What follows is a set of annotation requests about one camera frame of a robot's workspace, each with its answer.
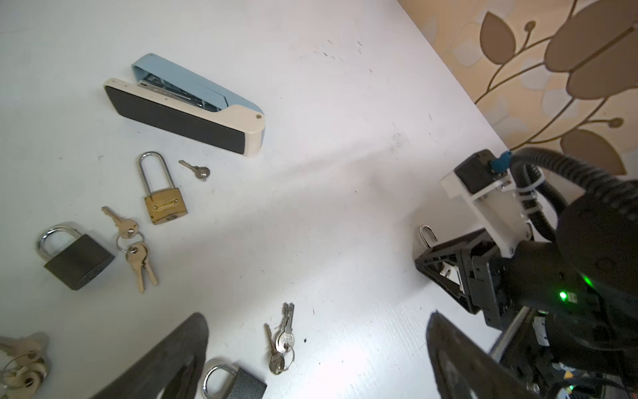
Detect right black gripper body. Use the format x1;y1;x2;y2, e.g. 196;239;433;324
462;241;521;331

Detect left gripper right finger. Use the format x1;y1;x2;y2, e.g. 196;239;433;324
426;312;539;398

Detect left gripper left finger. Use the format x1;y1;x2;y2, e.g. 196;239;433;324
94;313;209;398

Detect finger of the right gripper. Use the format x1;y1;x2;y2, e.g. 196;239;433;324
415;229;493;314

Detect black padlock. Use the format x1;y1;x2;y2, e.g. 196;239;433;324
201;363;267;399
418;224;439;249
36;225;115;291

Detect keys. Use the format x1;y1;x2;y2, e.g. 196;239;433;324
264;303;296;375

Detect brass padlock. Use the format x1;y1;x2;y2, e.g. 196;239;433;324
137;151;188;225

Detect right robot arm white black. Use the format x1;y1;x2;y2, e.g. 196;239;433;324
415;148;637;398

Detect brass padlock key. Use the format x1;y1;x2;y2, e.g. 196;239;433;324
179;160;210;181

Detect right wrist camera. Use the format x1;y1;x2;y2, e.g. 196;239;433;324
440;150;532;259

